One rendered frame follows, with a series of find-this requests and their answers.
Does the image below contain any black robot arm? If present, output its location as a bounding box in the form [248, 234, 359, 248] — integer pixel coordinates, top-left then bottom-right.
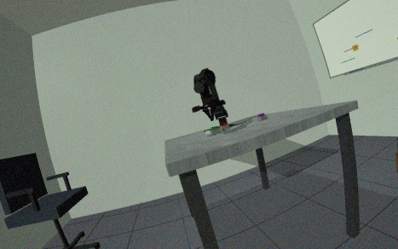
[193, 68, 228, 126]

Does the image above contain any green button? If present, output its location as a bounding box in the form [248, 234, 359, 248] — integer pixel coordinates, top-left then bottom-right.
[210, 126, 221, 135]

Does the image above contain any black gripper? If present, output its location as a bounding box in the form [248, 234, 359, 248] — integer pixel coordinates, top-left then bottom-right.
[192, 93, 226, 121]

